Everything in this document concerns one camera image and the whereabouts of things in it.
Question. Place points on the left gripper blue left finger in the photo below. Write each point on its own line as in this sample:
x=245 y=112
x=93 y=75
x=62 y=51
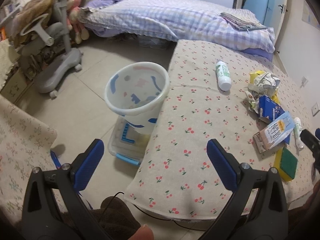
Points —
x=85 y=164

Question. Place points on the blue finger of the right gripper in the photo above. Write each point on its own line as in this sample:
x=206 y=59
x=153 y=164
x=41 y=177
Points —
x=311 y=142

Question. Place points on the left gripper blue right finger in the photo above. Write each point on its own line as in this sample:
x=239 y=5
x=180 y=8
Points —
x=224 y=163

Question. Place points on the light blue milk carton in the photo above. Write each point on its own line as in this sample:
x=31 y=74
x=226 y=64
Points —
x=274 y=133

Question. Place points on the blue almond snack box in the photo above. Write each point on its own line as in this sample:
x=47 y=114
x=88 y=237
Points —
x=268 y=110

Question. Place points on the white nut snack wrapper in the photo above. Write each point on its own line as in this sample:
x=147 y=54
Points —
x=253 y=99

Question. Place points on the white paper ball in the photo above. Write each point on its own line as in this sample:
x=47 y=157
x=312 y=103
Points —
x=265 y=84

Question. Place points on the white green plastic bottle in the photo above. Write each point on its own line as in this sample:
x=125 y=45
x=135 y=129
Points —
x=223 y=76

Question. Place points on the yellow foil snack wrapper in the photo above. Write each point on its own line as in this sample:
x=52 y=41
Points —
x=274 y=97

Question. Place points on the white patterned trash bin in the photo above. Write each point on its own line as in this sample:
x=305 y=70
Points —
x=136 y=93

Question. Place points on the operator thumb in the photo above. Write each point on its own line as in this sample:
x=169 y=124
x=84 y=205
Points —
x=143 y=233

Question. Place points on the small white green bottle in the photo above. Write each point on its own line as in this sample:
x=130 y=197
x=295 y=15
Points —
x=297 y=132

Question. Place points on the green yellow sponge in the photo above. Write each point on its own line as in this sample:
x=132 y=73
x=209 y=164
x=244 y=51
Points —
x=286 y=164

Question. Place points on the clear plastic storage box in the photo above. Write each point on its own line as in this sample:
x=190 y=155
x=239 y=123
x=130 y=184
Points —
x=126 y=144

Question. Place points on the brown fuzzy slipper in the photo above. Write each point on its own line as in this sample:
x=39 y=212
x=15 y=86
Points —
x=116 y=219

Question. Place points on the floral fabric cover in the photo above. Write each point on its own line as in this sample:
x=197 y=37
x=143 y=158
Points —
x=25 y=143

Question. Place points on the cherry print bed sheet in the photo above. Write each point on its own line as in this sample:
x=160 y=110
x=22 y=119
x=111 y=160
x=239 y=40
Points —
x=176 y=178

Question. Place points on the folded striped cloth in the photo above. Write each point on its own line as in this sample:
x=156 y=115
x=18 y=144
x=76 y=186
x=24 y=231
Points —
x=240 y=24

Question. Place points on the blue door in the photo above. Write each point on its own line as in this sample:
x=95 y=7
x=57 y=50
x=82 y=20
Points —
x=265 y=2

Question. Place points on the purple plaid quilt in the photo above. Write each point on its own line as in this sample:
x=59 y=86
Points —
x=175 y=20

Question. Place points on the pink plush doll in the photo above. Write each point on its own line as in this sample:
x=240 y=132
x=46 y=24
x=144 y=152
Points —
x=73 y=23

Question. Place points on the brown furry blanket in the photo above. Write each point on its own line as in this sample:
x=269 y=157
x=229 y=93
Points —
x=30 y=11

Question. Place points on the grey wall switch plate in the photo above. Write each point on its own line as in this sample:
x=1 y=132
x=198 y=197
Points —
x=315 y=109

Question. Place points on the white wall socket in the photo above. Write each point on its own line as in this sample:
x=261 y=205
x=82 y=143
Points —
x=304 y=81

